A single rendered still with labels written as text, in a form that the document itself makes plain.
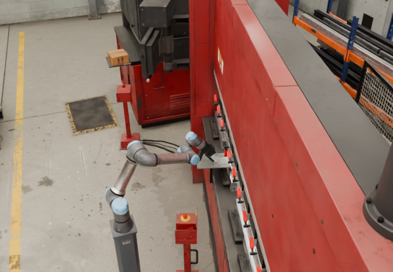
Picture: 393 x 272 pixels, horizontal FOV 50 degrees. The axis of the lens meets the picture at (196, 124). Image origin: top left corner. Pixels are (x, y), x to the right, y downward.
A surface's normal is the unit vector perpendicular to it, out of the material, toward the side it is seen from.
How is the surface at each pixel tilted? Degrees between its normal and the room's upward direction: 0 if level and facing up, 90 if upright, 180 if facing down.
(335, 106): 0
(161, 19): 90
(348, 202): 0
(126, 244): 90
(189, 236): 90
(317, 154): 0
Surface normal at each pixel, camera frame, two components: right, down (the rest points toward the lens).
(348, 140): 0.00, -0.83
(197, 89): 0.09, 0.55
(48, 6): 0.32, 0.52
